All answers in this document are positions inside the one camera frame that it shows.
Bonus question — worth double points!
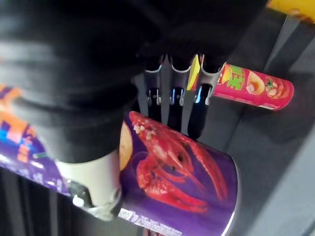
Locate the purple crayfish chips can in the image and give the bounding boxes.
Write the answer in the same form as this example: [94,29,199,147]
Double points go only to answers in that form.
[0,83,244,236]

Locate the red tomato chips can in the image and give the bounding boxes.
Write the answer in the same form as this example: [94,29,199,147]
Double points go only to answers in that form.
[212,62,295,112]

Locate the dark grey shelf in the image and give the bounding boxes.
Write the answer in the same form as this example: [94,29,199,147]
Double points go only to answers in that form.
[216,7,315,236]

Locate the yellow green snack package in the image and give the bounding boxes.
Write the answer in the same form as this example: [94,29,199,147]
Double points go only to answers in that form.
[186,55,200,91]

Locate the right robot hand black cloth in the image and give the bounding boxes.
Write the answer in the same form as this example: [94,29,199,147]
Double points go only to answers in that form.
[0,0,269,221]

